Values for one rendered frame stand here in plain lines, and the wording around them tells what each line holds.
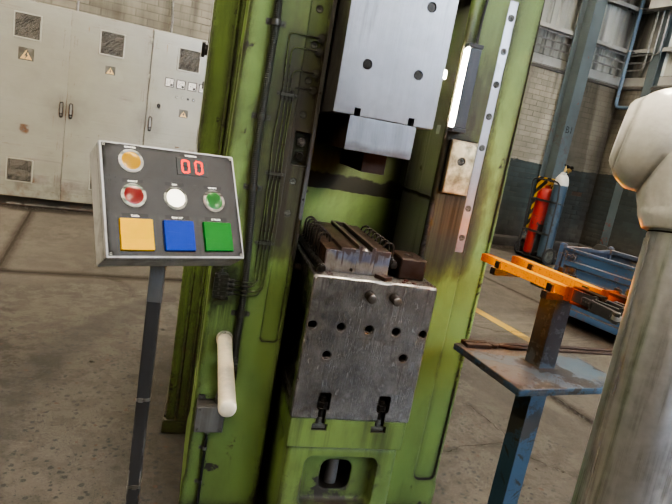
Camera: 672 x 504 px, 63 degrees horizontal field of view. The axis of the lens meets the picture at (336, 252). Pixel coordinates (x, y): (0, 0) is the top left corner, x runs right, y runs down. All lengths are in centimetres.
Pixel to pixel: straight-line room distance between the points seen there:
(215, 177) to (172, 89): 528
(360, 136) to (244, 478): 121
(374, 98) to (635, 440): 114
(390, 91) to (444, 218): 48
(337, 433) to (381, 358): 27
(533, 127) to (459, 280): 799
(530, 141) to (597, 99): 152
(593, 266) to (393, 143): 388
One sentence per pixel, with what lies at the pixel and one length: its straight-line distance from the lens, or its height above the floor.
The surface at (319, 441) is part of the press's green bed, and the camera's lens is 178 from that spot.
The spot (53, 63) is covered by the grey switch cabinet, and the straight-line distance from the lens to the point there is 667.
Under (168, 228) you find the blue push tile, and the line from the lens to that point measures 135.
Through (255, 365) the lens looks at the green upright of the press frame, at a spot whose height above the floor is 53.
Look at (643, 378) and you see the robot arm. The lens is 72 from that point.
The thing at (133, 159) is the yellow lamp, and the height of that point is 117.
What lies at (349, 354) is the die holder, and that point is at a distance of 166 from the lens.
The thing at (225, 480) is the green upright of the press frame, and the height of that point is 11.
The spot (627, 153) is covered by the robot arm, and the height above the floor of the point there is 134.
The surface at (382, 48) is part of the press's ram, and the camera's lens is 160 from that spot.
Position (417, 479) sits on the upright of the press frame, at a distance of 222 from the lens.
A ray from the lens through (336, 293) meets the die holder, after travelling 158.
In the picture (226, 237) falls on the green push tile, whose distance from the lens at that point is 140.
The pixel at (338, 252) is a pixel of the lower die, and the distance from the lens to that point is 161.
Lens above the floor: 130
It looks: 12 degrees down
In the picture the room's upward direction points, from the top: 10 degrees clockwise
